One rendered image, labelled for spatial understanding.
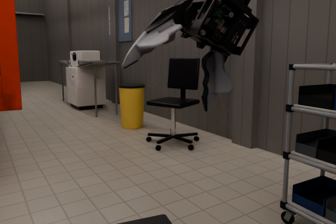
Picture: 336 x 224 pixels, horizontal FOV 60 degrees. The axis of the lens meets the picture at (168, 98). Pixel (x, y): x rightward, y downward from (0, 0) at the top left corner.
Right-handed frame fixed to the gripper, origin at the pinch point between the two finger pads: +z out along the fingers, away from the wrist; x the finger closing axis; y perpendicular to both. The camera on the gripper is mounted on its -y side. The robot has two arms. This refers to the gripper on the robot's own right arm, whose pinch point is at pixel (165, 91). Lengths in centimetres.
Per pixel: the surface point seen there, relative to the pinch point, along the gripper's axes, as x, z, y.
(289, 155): 132, 2, -80
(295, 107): 119, -24, -82
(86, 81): 102, 69, -538
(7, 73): -23, 62, -276
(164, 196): 110, 74, -140
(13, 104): -6, 87, -273
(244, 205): 149, 49, -105
